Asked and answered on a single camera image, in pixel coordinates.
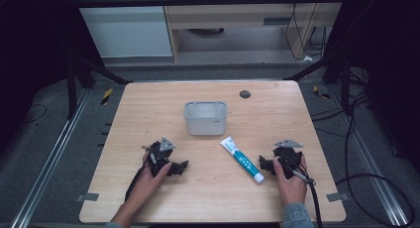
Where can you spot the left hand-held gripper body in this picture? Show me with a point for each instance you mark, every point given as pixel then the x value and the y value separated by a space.
pixel 158 157

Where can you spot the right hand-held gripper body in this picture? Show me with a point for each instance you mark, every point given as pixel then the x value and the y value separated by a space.
pixel 287 157

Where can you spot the white and teal toothpaste tube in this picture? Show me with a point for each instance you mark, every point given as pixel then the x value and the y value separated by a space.
pixel 242 160

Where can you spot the grey plastic box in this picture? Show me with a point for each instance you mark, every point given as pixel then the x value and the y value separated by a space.
pixel 205 120

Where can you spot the person's right hand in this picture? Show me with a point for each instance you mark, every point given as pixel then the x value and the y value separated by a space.
pixel 292 188

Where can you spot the person's left hand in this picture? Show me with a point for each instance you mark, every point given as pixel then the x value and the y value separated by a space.
pixel 148 185

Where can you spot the round grey table grommet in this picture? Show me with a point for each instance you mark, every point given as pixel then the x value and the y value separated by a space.
pixel 245 94

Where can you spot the yellow and black tape strip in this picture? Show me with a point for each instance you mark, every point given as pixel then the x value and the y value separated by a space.
pixel 106 96
pixel 321 93

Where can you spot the black metal stand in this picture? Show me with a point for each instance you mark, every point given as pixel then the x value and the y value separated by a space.
pixel 333 69
pixel 82 72

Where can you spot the white cabinet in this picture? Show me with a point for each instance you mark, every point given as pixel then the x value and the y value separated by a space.
pixel 125 33

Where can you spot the dark curtain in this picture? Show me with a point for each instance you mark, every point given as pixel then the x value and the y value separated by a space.
pixel 386 56
pixel 36 56

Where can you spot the light wooden desk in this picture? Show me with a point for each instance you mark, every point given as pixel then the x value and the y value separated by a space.
pixel 231 18

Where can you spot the grey metal table bracket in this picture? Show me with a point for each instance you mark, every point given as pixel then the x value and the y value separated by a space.
pixel 337 197
pixel 87 197

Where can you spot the aluminium floor rail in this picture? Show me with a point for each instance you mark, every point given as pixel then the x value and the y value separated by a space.
pixel 49 162
pixel 373 168

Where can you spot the black horizontal frame bar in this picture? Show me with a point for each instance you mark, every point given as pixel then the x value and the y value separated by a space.
pixel 198 2

